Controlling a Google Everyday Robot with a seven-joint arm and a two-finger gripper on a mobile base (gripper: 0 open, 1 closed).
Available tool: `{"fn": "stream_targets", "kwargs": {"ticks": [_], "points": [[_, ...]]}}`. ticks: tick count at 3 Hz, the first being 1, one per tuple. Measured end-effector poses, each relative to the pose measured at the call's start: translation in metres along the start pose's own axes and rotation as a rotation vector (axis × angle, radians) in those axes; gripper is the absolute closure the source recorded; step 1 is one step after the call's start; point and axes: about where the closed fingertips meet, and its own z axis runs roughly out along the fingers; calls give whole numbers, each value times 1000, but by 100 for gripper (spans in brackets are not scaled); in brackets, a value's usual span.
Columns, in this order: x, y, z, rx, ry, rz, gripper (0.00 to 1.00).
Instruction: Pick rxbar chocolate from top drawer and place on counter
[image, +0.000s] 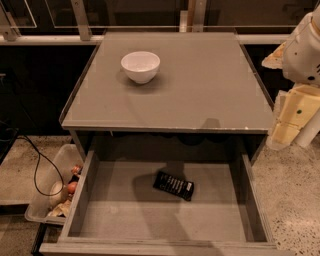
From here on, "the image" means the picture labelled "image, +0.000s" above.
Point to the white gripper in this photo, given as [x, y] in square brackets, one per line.
[302, 55]

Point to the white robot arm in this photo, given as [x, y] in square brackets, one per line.
[315, 20]

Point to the grey cabinet with counter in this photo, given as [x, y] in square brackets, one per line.
[204, 85]

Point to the open grey top drawer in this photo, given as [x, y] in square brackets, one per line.
[116, 210]

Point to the white pole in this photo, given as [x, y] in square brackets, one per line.
[309, 132]

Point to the white ceramic bowl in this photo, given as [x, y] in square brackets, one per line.
[140, 66]

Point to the small orange bottle in bin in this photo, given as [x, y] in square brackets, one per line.
[76, 170]

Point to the orange round fruit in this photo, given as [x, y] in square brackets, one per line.
[72, 187]

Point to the crumpled wrapper in bin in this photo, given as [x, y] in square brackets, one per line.
[61, 210]

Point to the cream round object in bin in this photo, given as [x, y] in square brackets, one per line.
[58, 194]

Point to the clear plastic storage bin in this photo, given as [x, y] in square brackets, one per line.
[59, 170]

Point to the metal railing frame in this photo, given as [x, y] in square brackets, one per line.
[69, 22]

